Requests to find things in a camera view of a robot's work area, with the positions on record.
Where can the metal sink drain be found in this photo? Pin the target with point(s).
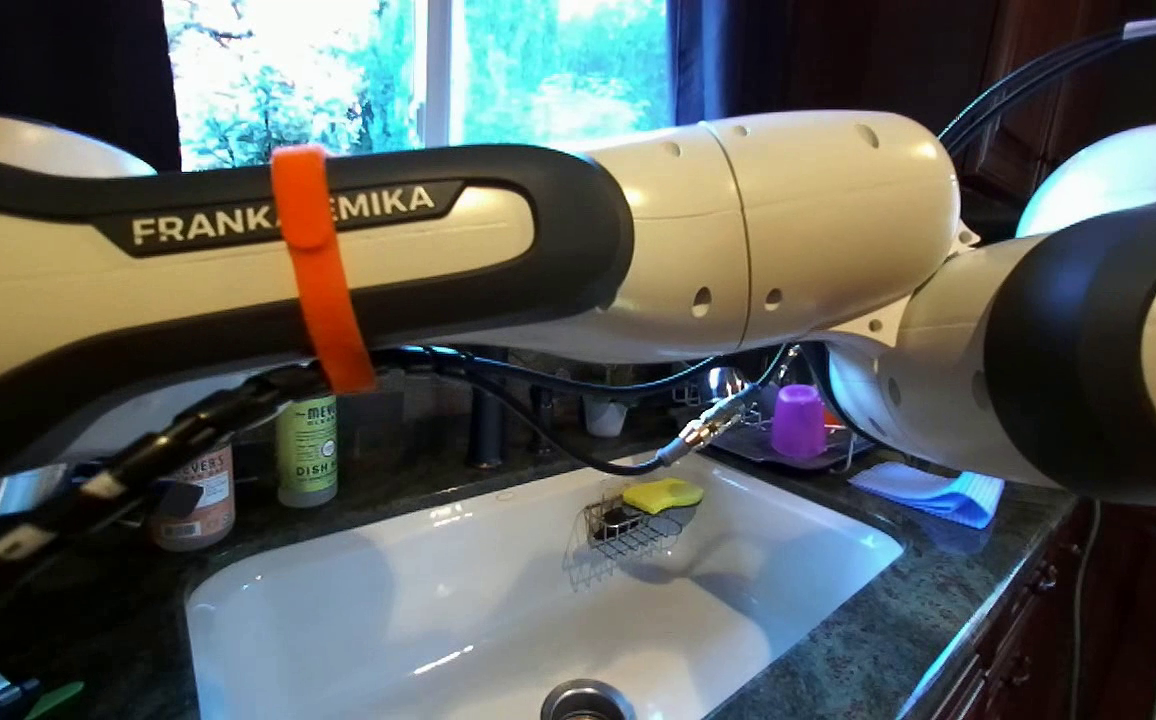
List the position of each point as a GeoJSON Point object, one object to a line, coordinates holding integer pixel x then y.
{"type": "Point", "coordinates": [584, 703]}

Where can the window with greenery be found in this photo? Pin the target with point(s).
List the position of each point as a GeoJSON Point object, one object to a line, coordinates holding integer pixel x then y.
{"type": "Point", "coordinates": [536, 63]}

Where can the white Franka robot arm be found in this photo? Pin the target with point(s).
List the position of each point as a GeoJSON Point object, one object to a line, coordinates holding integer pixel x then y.
{"type": "Point", "coordinates": [760, 226]}

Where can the purple plastic cup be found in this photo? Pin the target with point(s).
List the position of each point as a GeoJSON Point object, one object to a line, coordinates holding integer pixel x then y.
{"type": "Point", "coordinates": [797, 424]}

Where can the yellow-green plastic knife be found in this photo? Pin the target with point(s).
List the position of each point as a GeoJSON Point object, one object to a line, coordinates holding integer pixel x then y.
{"type": "Point", "coordinates": [59, 696]}

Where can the small white cup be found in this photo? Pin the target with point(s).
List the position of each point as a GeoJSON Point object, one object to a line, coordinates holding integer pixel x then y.
{"type": "Point", "coordinates": [607, 417]}

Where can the dark metal faucet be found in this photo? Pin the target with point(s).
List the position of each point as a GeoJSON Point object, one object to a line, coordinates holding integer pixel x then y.
{"type": "Point", "coordinates": [489, 424]}

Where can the green label soap bottle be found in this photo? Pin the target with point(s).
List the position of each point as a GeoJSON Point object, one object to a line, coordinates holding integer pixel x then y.
{"type": "Point", "coordinates": [306, 453]}

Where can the white ceramic sink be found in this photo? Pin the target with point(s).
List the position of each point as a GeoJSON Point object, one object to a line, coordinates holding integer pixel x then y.
{"type": "Point", "coordinates": [468, 574]}

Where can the blue folded cloth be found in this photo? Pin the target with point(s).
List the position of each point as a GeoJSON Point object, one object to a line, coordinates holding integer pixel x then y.
{"type": "Point", "coordinates": [938, 494]}

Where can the dark wood cabinet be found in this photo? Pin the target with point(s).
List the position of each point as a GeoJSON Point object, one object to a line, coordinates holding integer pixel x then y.
{"type": "Point", "coordinates": [1111, 615]}

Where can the yellow sponge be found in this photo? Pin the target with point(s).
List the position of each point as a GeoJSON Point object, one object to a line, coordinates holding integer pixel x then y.
{"type": "Point", "coordinates": [663, 498]}

